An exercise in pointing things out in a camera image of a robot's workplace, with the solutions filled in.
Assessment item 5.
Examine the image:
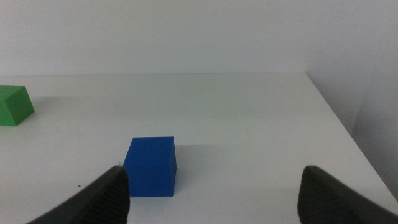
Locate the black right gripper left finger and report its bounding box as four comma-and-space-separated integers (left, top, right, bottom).
26, 165, 131, 224

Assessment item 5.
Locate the green cube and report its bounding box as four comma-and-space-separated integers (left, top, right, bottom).
0, 85, 35, 127

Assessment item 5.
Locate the blue cube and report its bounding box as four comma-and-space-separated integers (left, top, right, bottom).
123, 136, 177, 198

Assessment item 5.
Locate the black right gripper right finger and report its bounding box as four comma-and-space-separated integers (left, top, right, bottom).
297, 165, 398, 224

